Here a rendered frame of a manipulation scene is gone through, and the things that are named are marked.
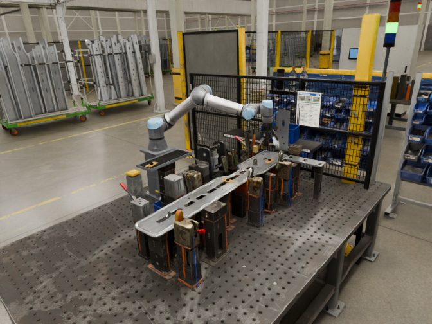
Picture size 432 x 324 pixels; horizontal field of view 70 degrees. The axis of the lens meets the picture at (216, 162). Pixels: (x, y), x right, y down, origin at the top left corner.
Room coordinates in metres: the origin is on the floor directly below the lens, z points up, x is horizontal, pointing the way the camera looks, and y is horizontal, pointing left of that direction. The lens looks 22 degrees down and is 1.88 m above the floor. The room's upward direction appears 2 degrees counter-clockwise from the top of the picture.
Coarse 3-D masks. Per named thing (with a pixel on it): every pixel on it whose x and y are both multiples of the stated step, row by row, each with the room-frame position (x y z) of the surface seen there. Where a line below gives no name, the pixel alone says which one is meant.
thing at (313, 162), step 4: (288, 156) 2.27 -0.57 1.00; (292, 156) 2.27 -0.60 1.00; (296, 156) 2.27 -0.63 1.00; (288, 160) 2.21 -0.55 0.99; (292, 160) 2.19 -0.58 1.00; (296, 160) 2.18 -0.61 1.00; (300, 160) 2.18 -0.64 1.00; (308, 160) 2.18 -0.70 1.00; (312, 160) 2.17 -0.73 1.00; (316, 160) 2.17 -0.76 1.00; (304, 164) 2.13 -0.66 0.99; (308, 164) 2.11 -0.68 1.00; (312, 164) 2.10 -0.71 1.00; (316, 164) 2.09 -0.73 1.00
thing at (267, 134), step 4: (264, 124) 2.14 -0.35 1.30; (268, 124) 2.13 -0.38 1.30; (264, 128) 2.13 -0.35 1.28; (268, 128) 2.14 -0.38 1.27; (272, 128) 2.18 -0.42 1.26; (260, 132) 2.15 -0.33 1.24; (264, 132) 2.13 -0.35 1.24; (268, 132) 2.11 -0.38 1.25; (272, 132) 2.15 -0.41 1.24; (260, 136) 2.15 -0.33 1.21; (264, 136) 2.15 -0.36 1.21; (268, 136) 2.12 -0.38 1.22
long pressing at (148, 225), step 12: (264, 156) 2.29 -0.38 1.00; (276, 156) 2.28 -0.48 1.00; (240, 168) 2.06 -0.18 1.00; (264, 168) 2.05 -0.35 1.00; (216, 180) 1.88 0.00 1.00; (240, 180) 1.87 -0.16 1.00; (192, 192) 1.72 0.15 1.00; (204, 192) 1.71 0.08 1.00; (216, 192) 1.71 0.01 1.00; (228, 192) 1.72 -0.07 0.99; (168, 204) 1.57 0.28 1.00; (180, 204) 1.57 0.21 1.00; (192, 204) 1.57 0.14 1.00; (204, 204) 1.56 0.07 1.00; (156, 216) 1.45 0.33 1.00; (144, 228) 1.34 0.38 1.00; (156, 228) 1.34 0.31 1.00; (168, 228) 1.34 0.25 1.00
